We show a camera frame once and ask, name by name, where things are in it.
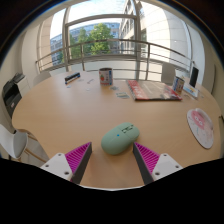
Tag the round white pink mouse pad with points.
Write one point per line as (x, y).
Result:
(200, 128)

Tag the tin can with red print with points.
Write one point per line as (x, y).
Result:
(105, 76)

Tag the red and grey magazine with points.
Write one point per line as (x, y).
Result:
(151, 90)

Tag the light illustrated booklet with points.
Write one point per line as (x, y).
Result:
(191, 91)

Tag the small black blue box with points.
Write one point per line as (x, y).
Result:
(72, 78)

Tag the small teal sticker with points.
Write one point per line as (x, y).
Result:
(122, 95)

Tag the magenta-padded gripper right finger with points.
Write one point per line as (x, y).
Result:
(164, 165)

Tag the green leafy trees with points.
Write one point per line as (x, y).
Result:
(100, 36)

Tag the white chair with wooden legs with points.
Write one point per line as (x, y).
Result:
(13, 141)

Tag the mint green computer mouse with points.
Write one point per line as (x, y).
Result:
(116, 140)

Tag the metal balcony railing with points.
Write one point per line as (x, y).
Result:
(100, 41)

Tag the black office printer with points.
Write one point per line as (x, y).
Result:
(11, 93)

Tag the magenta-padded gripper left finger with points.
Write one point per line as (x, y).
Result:
(60, 165)

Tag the tall black speaker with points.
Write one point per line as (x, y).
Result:
(194, 76)

